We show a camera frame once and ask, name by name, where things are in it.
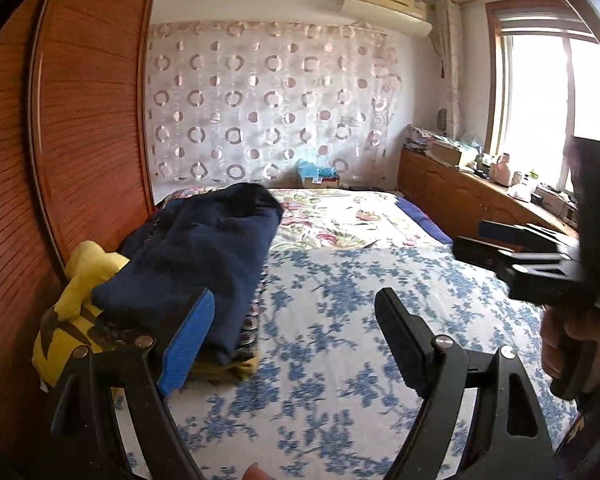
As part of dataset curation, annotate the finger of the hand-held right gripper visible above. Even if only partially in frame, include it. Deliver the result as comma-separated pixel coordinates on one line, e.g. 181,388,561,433
452,236,523,273
480,220,578,249

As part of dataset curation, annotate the pale window curtain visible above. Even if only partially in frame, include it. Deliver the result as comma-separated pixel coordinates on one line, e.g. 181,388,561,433
434,0,463,138

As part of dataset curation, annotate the pile of books and boxes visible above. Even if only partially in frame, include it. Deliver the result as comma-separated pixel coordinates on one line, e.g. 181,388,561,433
405,125,481,168

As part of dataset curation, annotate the yellow plush toy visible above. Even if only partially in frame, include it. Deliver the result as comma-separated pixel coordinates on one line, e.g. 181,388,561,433
32,241,131,391

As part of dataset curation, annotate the wooden slatted wardrobe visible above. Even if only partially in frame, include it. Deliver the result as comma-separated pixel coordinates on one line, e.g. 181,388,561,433
0,0,161,461

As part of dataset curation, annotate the blue floral blanket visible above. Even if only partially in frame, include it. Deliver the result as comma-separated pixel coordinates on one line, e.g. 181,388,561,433
115,240,581,480

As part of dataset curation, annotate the cardboard box with blue cloth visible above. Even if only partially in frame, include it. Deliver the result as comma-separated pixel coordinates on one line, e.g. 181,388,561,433
297,159,341,189

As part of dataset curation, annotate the dark circle-patterned folded cloth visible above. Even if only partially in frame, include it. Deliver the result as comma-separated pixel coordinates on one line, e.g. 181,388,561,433
117,200,270,361

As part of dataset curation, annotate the pink floral bed sheet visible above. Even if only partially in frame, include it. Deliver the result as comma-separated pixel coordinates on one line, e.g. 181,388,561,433
165,187,453,251

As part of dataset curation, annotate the plain blue bed cover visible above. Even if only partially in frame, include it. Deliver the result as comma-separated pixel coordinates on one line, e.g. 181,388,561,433
395,197,453,246

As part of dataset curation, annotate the window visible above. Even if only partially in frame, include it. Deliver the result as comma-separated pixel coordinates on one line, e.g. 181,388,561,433
485,0,600,196

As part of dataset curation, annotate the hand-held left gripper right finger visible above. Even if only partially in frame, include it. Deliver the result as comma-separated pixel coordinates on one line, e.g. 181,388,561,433
375,287,553,480

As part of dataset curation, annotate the sheer circle-patterned wall curtain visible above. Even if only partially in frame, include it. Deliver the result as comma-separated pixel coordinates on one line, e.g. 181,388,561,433
145,20,401,191

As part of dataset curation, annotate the person's right hand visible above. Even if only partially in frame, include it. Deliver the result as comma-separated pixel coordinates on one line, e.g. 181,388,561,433
540,305,600,381

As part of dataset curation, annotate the grey device box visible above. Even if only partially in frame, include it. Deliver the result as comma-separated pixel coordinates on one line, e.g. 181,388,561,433
532,185,576,211

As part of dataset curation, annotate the navy printed t-shirt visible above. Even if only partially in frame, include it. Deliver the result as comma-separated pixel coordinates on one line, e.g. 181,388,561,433
91,183,283,366

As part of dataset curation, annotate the white air conditioner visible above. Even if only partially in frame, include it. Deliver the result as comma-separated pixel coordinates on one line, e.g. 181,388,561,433
341,0,433,37

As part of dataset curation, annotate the wooden cabinet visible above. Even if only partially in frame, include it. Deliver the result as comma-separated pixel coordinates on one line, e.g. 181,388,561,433
397,147,581,241

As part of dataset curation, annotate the white plastic bag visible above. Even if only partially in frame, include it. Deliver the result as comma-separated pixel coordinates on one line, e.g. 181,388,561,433
507,182,536,203

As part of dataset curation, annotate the yellow folded garment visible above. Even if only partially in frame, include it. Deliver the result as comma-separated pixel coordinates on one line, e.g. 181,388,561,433
192,352,258,381

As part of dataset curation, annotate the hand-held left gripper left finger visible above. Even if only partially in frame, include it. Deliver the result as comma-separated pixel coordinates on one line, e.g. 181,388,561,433
50,288,216,480

